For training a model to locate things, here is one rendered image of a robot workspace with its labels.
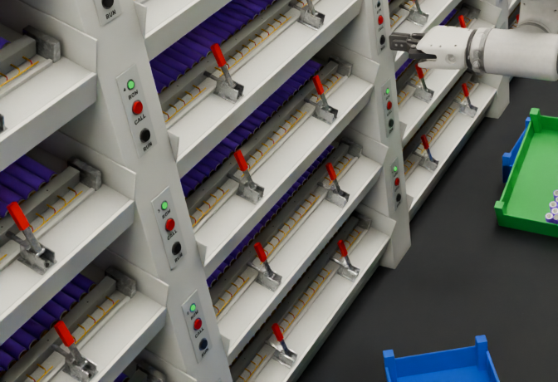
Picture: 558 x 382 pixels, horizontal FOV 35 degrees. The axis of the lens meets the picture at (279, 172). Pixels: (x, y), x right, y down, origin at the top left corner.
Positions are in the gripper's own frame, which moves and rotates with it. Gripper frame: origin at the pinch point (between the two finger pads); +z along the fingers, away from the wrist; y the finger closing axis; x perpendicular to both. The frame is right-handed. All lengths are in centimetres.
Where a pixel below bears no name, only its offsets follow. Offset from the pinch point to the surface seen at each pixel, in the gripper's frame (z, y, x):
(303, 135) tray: 7.2, -28.1, -6.2
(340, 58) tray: 10.6, -5.9, -2.0
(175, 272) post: 4, -71, -4
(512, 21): 11, 98, -41
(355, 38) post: 7.1, -4.8, 2.3
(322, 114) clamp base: 6.5, -21.7, -5.1
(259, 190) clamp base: 5.1, -46.6, -5.6
